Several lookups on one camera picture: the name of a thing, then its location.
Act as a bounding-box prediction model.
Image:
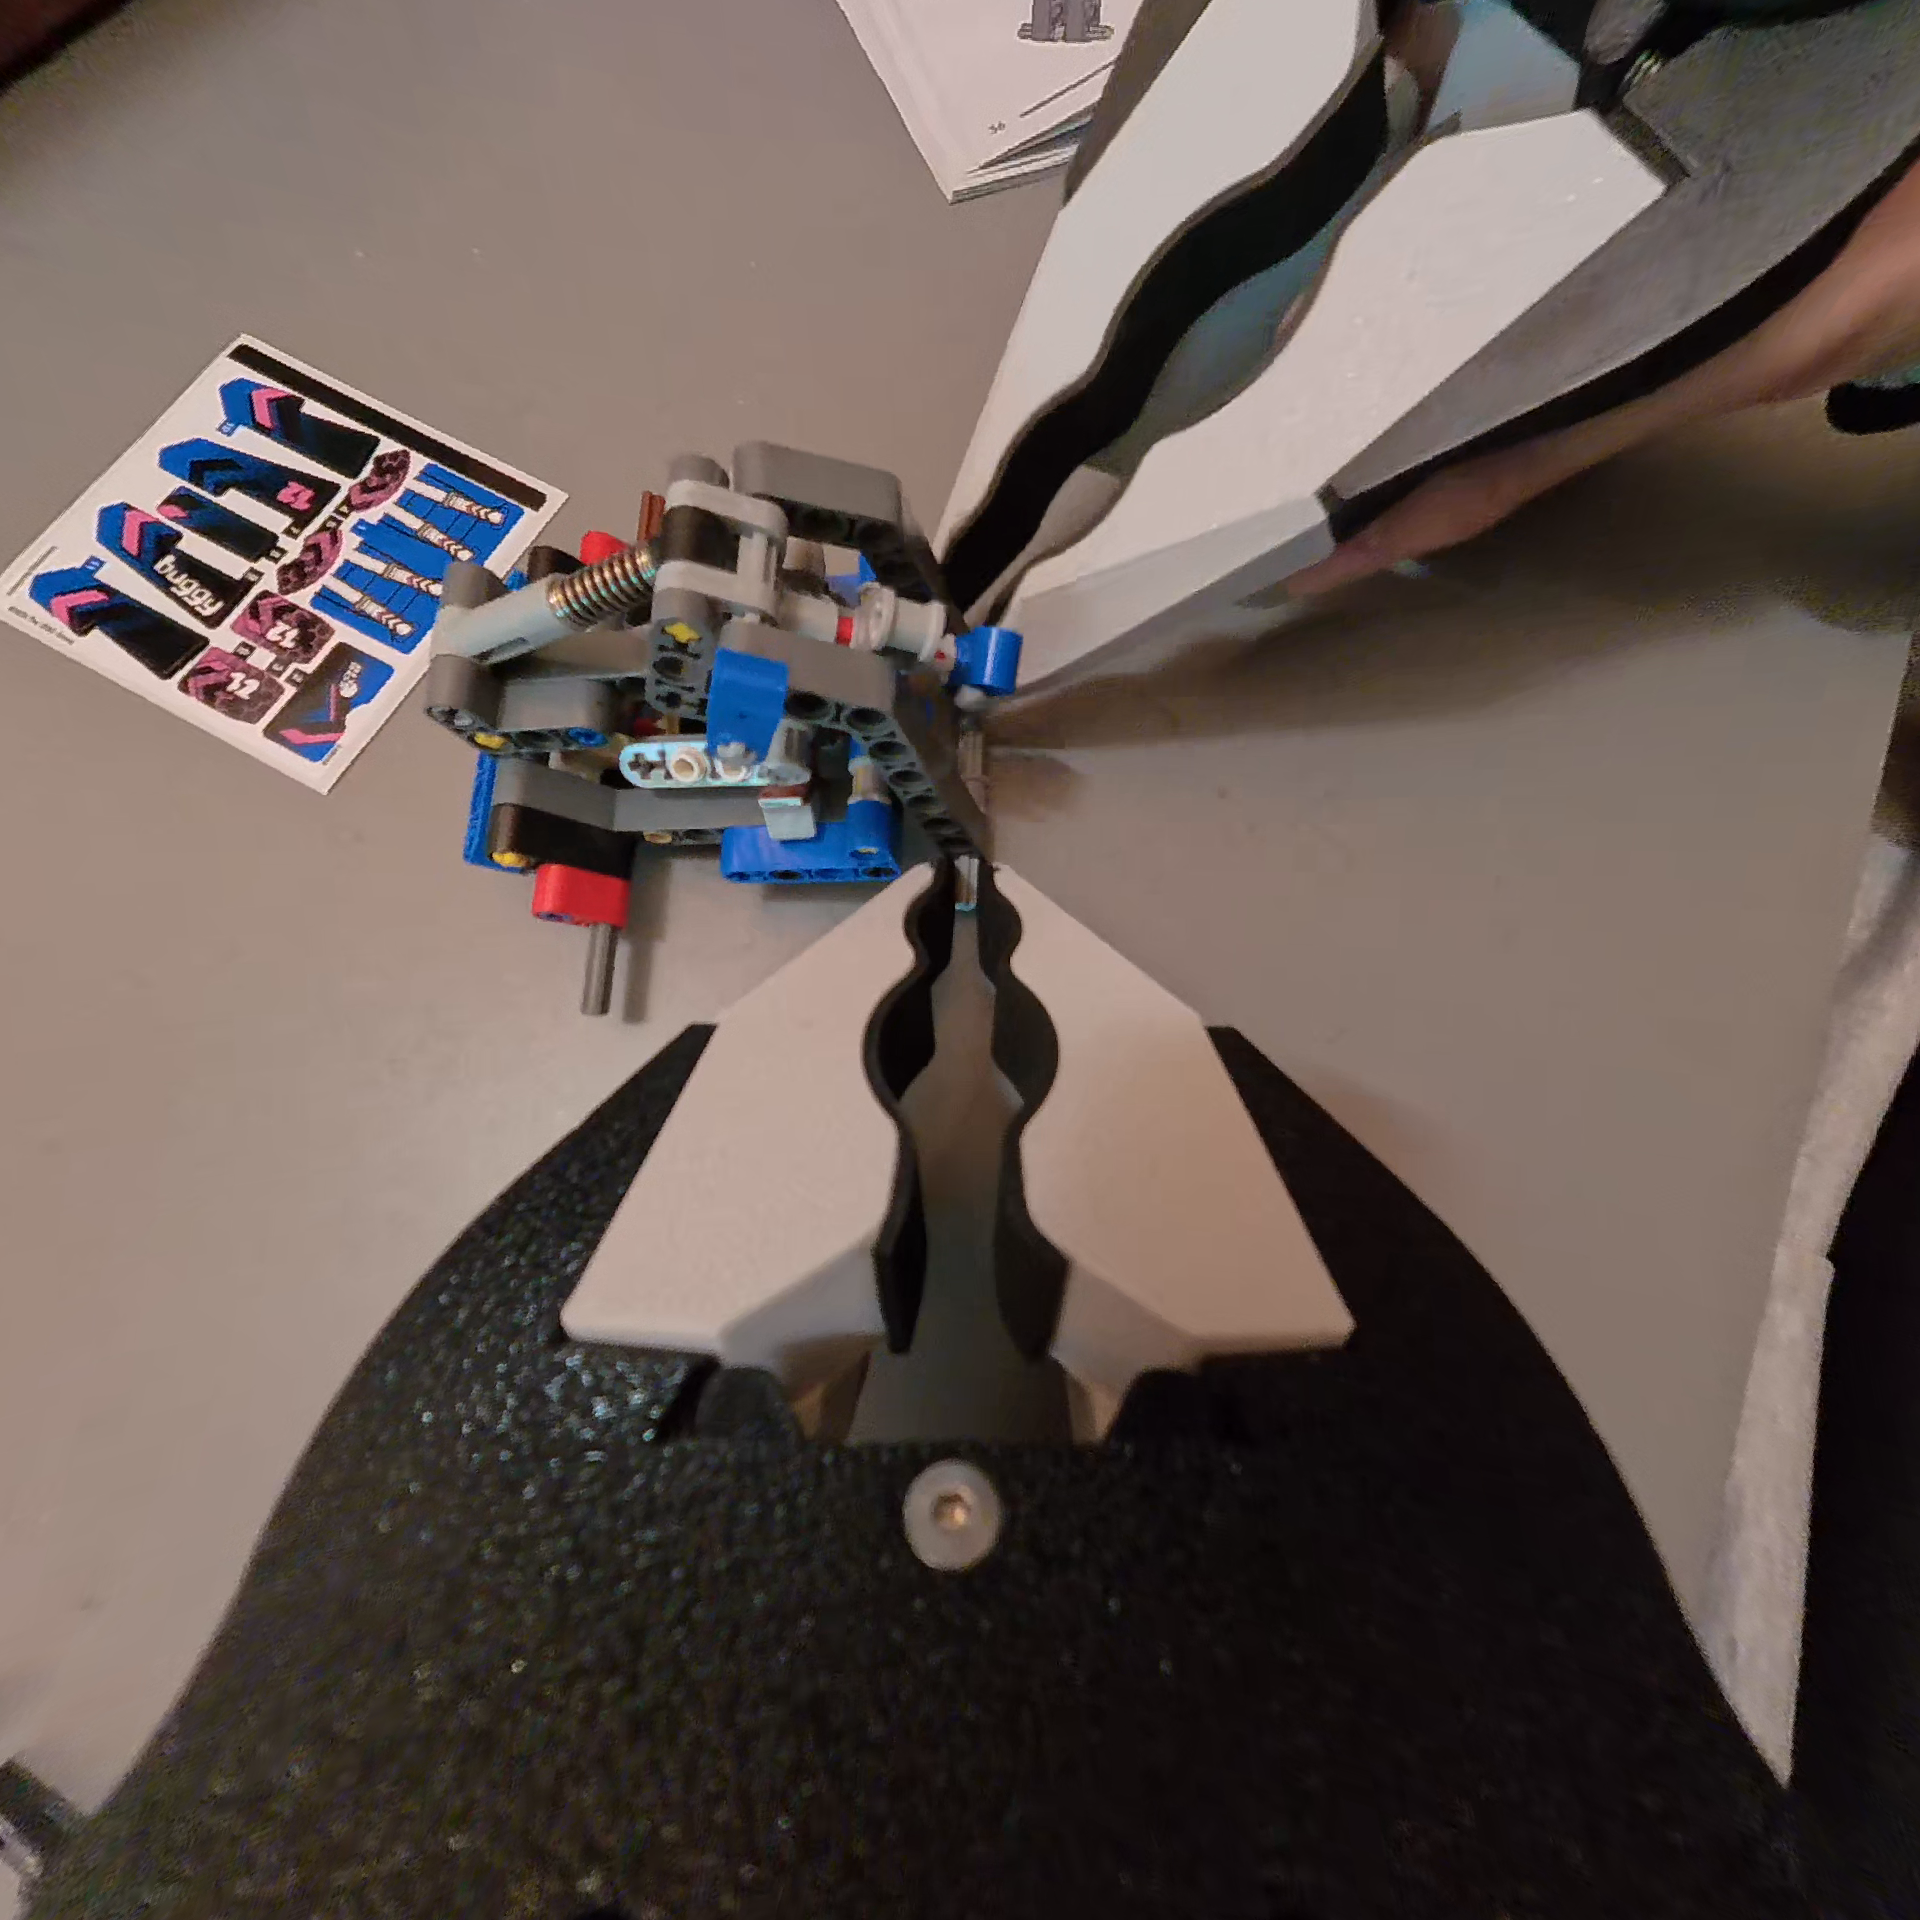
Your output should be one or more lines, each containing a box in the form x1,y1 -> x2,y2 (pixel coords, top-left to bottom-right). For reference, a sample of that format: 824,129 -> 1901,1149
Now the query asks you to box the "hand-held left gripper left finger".
558,861 -> 962,1363

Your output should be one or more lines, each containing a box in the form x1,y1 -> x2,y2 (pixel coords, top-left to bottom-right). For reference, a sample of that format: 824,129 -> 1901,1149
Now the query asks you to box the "grey blue lego chassis assembly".
423,441 -> 1029,1021

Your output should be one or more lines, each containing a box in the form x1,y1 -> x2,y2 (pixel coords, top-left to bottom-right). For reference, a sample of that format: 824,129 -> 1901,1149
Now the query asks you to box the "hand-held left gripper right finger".
972,863 -> 1360,1363

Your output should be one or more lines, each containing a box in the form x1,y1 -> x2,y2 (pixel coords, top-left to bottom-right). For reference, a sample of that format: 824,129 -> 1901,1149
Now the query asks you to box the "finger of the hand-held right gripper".
929,0 -> 1390,593
993,107 -> 1670,680

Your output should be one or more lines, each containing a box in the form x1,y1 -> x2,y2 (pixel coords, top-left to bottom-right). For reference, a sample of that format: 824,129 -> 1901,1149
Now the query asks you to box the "open lego instruction booklet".
831,0 -> 1141,203

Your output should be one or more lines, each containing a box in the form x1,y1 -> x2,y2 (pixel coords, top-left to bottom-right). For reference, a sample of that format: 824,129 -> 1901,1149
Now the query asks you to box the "blue pink sticker sheet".
0,332 -> 570,793

